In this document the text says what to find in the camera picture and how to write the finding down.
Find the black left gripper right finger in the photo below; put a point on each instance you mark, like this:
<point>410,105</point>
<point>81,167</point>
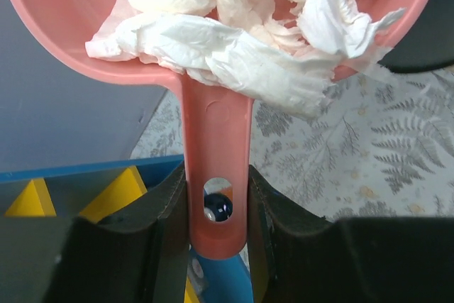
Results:
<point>296,256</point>

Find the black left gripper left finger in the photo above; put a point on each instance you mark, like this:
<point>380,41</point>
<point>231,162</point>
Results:
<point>137,253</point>

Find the pink dustpan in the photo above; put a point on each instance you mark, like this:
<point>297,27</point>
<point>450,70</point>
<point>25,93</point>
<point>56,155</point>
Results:
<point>216,121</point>

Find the blue pink yellow shelf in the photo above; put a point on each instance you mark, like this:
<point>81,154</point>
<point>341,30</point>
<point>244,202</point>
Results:
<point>100,189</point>

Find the brown small bottle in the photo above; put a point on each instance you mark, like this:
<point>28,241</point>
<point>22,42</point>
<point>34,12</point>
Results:
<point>217,207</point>

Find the floral table mat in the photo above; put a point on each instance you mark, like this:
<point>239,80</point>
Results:
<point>379,150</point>

